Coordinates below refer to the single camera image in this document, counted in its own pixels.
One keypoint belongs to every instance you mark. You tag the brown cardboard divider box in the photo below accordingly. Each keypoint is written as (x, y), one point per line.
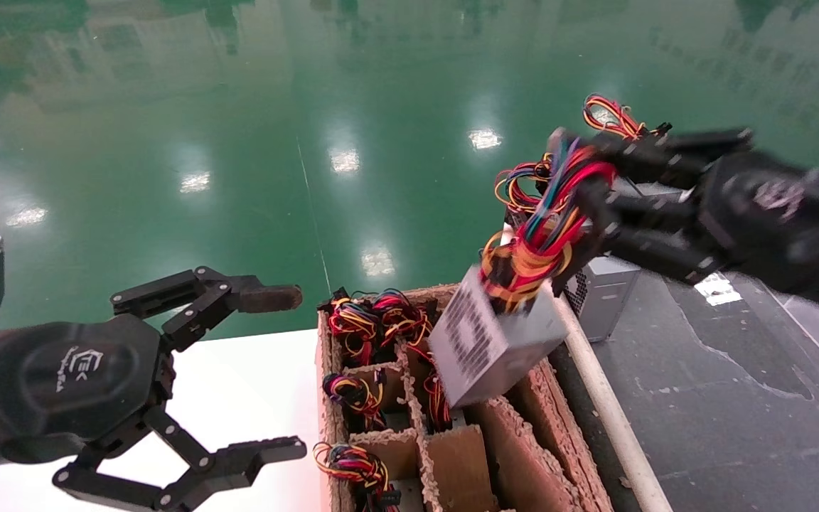
(523, 455)

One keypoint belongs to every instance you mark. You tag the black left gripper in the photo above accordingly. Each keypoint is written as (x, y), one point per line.
(61, 377)

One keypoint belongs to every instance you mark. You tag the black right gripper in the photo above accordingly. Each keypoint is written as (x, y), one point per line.
(765, 206)

